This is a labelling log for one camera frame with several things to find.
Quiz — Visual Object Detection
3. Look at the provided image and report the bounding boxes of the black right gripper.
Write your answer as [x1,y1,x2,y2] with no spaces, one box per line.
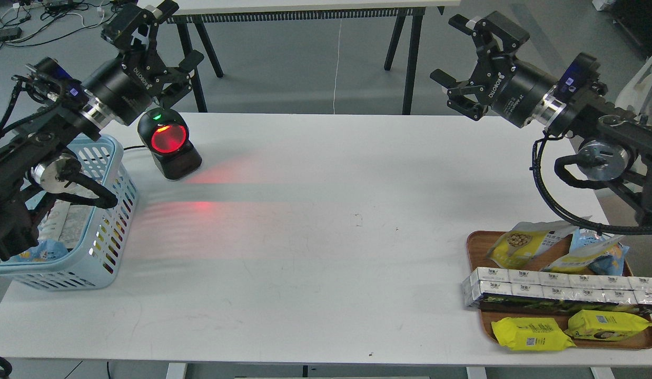
[430,11,557,128]

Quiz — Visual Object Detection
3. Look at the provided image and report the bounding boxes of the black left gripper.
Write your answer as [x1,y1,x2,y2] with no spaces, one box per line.
[83,1,204,125]

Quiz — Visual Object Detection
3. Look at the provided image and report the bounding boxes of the yellow bean snack bag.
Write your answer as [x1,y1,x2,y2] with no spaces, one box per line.
[486,221,577,269]

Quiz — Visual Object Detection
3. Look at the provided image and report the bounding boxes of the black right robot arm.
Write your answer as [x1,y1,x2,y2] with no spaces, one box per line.
[430,12,652,235]

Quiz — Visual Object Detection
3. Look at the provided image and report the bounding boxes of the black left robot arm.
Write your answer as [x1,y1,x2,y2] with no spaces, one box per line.
[0,1,204,261]

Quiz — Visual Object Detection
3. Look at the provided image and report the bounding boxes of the white snack bag in basket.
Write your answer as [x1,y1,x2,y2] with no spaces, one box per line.
[38,201,93,251]

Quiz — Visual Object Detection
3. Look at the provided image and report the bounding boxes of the light blue plastic basket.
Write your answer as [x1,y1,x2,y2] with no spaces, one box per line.
[0,136,139,291]

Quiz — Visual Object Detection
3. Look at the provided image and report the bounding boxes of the yellow white snack bag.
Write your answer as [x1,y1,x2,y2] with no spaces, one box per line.
[541,235,624,274]

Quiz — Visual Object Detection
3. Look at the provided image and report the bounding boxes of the blue snack bag in basket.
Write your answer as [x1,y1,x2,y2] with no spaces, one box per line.
[8,240,69,263]

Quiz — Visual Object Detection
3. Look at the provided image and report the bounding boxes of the blue snack bag on tray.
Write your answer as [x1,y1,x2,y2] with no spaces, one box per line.
[566,230,629,276]

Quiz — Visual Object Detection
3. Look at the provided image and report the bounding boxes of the yellow snack pack left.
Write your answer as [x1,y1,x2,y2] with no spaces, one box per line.
[491,317,576,351]

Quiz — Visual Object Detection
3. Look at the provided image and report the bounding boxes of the yellow snack pack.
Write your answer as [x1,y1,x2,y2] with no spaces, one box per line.
[491,317,576,351]
[564,310,652,341]

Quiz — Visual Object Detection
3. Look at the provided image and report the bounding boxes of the yellow snack pack right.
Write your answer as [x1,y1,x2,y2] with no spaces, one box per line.
[564,310,652,341]

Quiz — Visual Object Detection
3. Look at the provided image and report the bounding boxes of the white background table black legs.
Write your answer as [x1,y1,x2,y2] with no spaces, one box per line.
[167,1,460,115]

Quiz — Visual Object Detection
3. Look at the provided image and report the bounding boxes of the black barcode scanner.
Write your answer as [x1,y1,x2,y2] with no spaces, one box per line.
[137,107,202,180]

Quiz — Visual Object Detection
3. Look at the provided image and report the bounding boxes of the white drink carton pack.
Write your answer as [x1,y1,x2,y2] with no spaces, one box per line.
[461,267,652,316]

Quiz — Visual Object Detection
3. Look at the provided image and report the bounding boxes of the floor cables and adapter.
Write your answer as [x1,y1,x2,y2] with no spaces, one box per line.
[0,0,137,59]

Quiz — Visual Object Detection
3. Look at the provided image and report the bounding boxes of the white hanging cable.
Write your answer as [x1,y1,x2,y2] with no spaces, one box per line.
[333,19,342,114]

